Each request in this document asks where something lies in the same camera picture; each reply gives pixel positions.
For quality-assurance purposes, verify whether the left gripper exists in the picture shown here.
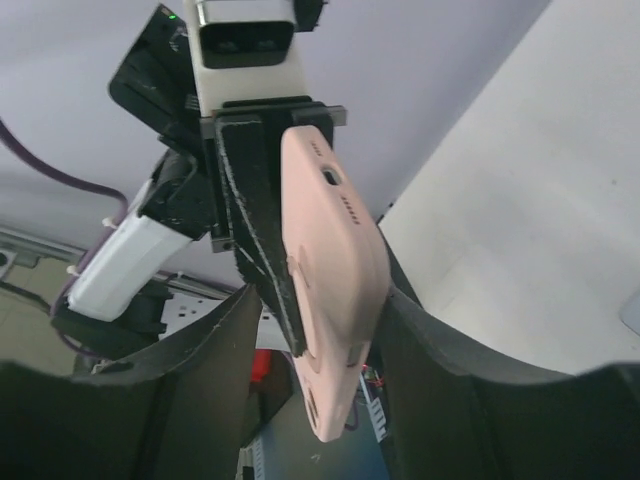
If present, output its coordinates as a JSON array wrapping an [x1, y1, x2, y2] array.
[[200, 97, 347, 357]]

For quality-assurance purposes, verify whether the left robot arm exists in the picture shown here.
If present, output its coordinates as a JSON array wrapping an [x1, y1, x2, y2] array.
[[51, 1, 346, 360]]

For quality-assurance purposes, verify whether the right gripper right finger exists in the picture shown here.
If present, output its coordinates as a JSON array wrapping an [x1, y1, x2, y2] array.
[[369, 224, 640, 480]]

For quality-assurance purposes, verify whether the light blue phone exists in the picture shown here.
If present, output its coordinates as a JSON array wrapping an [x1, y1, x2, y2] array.
[[619, 290, 640, 336]]

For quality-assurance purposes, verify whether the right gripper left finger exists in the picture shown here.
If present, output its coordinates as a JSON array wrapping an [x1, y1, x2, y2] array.
[[1, 286, 262, 479]]

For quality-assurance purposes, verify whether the pink phone case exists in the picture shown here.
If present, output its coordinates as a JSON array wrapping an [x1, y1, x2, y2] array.
[[281, 126, 391, 442]]

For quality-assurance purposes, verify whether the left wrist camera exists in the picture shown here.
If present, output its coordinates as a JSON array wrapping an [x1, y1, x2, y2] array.
[[183, 0, 308, 118]]

